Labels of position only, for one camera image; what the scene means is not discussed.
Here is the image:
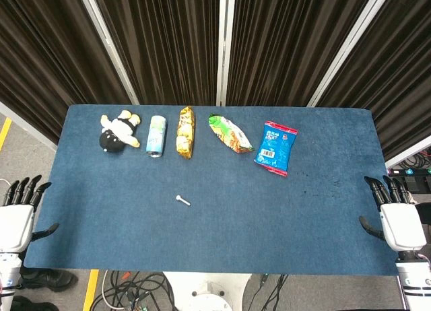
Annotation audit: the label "coiled black cables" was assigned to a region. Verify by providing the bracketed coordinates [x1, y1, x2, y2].
[399, 148, 431, 170]

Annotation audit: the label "green orange snack bag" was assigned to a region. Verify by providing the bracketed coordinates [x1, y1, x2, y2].
[207, 113, 255, 154]

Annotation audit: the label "black white plush toy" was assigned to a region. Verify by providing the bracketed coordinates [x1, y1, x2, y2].
[99, 109, 141, 153]

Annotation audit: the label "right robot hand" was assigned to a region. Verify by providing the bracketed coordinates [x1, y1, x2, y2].
[358, 175, 427, 253]

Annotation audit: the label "blue felt table mat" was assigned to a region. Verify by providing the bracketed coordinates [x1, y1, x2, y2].
[22, 104, 410, 277]

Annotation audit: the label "light blue drink can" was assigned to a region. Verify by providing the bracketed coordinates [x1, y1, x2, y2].
[145, 114, 168, 159]

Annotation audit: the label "dark brown curtain panel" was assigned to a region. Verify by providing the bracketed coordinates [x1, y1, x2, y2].
[226, 0, 375, 107]
[91, 0, 222, 106]
[316, 0, 431, 162]
[0, 0, 133, 145]

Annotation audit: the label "black shoe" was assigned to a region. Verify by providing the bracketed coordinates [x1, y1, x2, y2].
[19, 269, 79, 293]
[11, 295, 60, 311]

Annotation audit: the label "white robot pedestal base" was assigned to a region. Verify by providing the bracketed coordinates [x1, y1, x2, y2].
[162, 272, 253, 311]

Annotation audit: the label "white partition base rail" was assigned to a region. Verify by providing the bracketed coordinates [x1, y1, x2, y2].
[0, 101, 59, 152]
[385, 143, 431, 169]

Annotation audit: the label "blue red snack packet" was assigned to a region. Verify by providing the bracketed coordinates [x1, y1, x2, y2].
[253, 120, 299, 178]

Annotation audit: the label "tangled black floor cables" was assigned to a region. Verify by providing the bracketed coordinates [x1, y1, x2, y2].
[91, 269, 176, 311]

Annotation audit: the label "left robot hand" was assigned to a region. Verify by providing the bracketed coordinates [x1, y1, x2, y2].
[0, 174, 60, 254]

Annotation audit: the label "black cables beside pedestal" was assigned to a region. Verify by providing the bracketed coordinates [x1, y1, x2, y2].
[242, 273, 291, 311]

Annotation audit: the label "yellow snack bag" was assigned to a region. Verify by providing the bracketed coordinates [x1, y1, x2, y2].
[176, 106, 197, 160]

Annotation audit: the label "white partition post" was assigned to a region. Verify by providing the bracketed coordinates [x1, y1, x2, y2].
[215, 0, 234, 106]
[306, 0, 395, 108]
[75, 0, 140, 106]

